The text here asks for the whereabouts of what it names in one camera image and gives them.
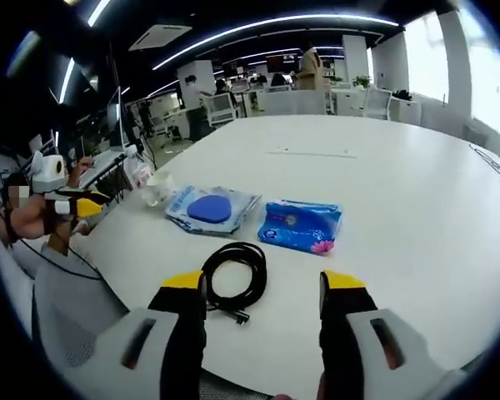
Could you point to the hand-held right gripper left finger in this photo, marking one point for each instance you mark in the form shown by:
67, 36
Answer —
179, 333

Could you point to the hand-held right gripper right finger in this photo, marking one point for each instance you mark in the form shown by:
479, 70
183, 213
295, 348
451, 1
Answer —
341, 333

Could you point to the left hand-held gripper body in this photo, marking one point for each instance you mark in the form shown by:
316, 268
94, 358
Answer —
46, 175

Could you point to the clear plastic water bottle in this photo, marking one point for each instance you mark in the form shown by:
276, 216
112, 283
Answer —
139, 175

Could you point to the white paper cup leaf print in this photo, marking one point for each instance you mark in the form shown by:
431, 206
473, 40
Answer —
160, 189

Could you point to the blue tissue pack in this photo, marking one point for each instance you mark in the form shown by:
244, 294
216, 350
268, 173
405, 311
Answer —
300, 225

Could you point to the white blue wipes packet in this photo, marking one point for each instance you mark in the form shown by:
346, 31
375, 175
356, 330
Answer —
233, 212

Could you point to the white tabletop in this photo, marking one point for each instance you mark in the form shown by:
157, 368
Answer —
400, 208

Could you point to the person's right hand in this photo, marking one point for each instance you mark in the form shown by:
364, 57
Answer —
284, 397

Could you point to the white side desk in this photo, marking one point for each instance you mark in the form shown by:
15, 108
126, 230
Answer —
104, 164

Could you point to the computer monitor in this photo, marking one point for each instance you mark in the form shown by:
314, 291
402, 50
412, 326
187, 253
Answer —
114, 121

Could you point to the grey mesh office chair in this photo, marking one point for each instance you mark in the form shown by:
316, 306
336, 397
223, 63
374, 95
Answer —
66, 300

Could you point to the white mesh office chair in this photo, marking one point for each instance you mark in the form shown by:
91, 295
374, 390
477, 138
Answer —
223, 110
377, 102

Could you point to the black bag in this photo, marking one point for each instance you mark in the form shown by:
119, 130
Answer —
402, 95

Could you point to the potted green plant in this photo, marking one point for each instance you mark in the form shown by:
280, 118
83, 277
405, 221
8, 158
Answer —
360, 81

